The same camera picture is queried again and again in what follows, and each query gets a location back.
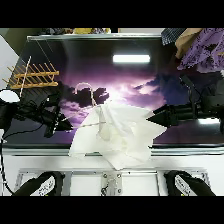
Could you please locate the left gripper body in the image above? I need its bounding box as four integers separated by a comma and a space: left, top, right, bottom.
40, 94, 64, 139

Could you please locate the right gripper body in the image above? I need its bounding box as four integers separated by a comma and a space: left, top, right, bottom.
163, 103, 202, 127

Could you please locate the black cable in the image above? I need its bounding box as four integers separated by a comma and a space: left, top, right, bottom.
0, 123, 46, 197

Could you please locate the dark checked garment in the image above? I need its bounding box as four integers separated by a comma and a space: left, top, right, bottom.
160, 28, 188, 46

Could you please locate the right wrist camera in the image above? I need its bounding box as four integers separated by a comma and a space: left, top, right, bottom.
179, 74, 208, 108

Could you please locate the white beaded clothes hanger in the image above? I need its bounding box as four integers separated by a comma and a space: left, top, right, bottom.
18, 55, 33, 98
61, 81, 112, 130

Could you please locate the tan garment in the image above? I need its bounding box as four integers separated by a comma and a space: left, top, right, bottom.
174, 28, 204, 60

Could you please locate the yellow wooden hanger rack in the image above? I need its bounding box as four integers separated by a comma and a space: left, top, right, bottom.
2, 62, 61, 90

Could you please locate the purple garment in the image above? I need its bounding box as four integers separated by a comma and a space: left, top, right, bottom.
176, 28, 224, 74

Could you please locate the white long-sleeved shirt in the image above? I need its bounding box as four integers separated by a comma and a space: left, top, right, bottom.
67, 99, 168, 171

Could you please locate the yellow garment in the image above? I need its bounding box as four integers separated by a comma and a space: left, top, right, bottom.
73, 28, 112, 35

